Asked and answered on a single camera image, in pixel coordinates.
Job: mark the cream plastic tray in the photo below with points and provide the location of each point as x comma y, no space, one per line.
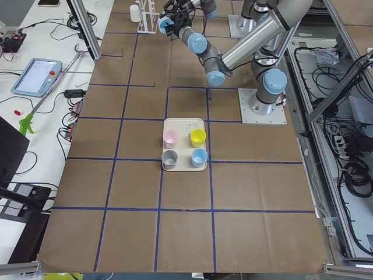
184,148

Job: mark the black power adapter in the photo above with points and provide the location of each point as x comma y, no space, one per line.
74,93

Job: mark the black monitor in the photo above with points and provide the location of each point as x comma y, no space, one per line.
13,147

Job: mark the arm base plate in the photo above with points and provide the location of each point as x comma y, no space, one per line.
255,112
233,29

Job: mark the light blue cup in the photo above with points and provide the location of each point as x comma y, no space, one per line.
199,157
163,22

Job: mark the aluminium frame post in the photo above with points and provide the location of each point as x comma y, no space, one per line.
80,15

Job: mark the green handled reacher grabber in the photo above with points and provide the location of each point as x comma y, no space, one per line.
25,124

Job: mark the yellow cup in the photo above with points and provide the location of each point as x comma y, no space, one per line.
198,137

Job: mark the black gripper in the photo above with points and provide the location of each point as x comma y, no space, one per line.
176,27
179,3

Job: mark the white wire cup rack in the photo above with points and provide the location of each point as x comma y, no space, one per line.
148,24

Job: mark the teach pendant tablet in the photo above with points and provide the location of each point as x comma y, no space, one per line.
37,78

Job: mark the white ikea cup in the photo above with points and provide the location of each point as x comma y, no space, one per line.
135,13

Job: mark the pink cup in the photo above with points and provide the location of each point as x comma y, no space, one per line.
170,139

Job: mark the grey cup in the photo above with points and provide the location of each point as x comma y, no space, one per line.
169,159

